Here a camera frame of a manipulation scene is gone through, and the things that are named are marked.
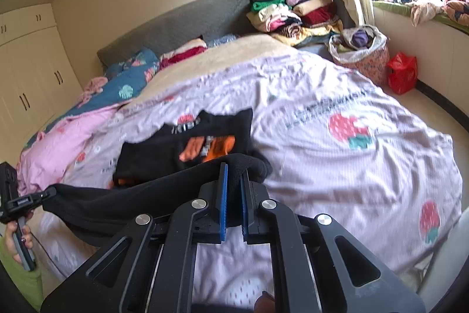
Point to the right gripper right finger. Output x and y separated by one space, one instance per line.
255 228

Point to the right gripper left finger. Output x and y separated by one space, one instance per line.
213 225

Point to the black garment with orange print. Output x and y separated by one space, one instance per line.
159 174

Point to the floral laundry basket with clothes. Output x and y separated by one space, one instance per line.
364 49

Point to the pile of folded clothes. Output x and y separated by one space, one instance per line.
299 23

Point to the clothes on window sill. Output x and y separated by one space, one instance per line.
452 13

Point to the person's left hand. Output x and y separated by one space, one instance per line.
16 236

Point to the person's right hand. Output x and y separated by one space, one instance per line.
265 303

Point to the pink quilt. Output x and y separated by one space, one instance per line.
46 160

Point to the lilac strawberry print duvet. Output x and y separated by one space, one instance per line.
337 144

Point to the beige bed sheet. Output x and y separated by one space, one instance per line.
213 60

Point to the cream wardrobe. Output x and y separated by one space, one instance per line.
38 83

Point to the blue leaf print pillow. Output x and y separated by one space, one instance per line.
121 83

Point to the red and white pillow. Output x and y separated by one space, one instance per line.
187 50

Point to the grey padded headboard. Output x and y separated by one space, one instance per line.
207 19

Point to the red plastic bag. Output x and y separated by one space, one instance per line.
402 73

